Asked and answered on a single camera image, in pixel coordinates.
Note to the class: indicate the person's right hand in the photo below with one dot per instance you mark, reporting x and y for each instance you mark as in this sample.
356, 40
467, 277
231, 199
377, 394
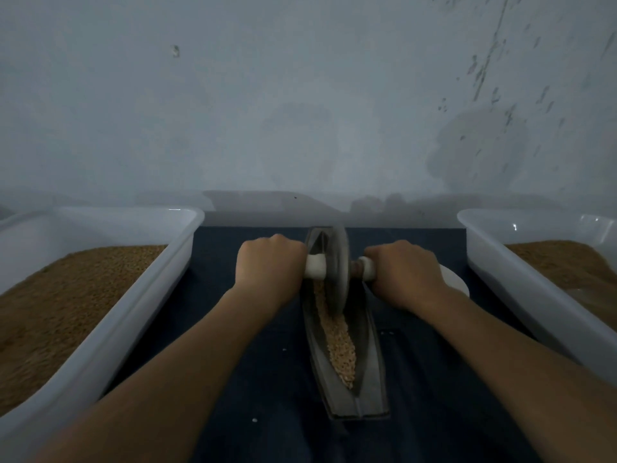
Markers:
405, 275

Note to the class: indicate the person's left hand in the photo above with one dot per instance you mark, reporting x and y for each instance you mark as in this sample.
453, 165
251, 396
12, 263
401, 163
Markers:
270, 270

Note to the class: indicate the small ground grain portion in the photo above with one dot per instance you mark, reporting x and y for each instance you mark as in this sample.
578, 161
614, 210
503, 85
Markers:
339, 347

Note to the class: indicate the white plastic tray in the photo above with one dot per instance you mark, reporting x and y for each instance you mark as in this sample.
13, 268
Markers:
521, 289
125, 308

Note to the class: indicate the boat-shaped metal grinding trough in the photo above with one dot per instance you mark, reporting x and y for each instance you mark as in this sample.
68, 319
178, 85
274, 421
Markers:
371, 395

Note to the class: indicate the person's right forearm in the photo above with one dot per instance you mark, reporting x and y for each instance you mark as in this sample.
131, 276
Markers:
525, 381

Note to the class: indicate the person's left forearm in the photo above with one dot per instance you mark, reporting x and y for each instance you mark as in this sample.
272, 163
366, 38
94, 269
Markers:
145, 395

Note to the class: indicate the white round plate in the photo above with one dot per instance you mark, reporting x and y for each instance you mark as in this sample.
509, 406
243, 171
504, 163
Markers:
456, 281

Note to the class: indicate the dark blue tablecloth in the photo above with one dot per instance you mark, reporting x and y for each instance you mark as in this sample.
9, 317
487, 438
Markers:
260, 414

